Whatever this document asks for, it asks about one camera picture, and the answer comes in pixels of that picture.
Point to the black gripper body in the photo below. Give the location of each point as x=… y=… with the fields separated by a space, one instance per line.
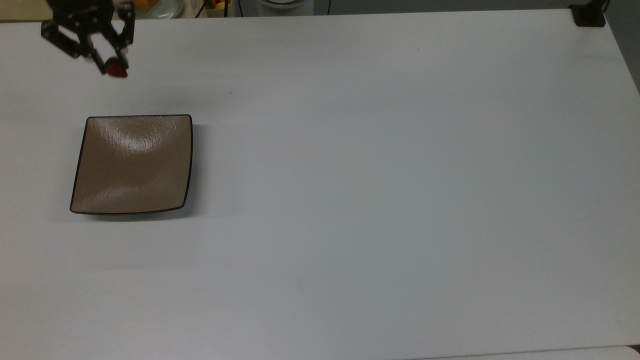
x=82 y=12

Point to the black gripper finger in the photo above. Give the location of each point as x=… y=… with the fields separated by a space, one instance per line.
x=127 y=35
x=70 y=42

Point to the red toy strawberry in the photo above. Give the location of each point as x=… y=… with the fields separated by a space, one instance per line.
x=118 y=70

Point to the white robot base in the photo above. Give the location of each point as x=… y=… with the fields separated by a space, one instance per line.
x=285 y=6

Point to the square brown ceramic plate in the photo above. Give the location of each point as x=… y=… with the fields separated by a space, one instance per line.
x=132 y=167

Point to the orange fruit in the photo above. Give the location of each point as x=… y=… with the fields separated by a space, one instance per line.
x=146 y=4

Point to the beige wooden furniture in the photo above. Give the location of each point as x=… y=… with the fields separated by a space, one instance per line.
x=22 y=9

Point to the small box of toy fruit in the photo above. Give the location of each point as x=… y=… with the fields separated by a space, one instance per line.
x=218 y=7

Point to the black table clamp mount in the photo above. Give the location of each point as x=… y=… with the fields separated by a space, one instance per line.
x=588 y=16

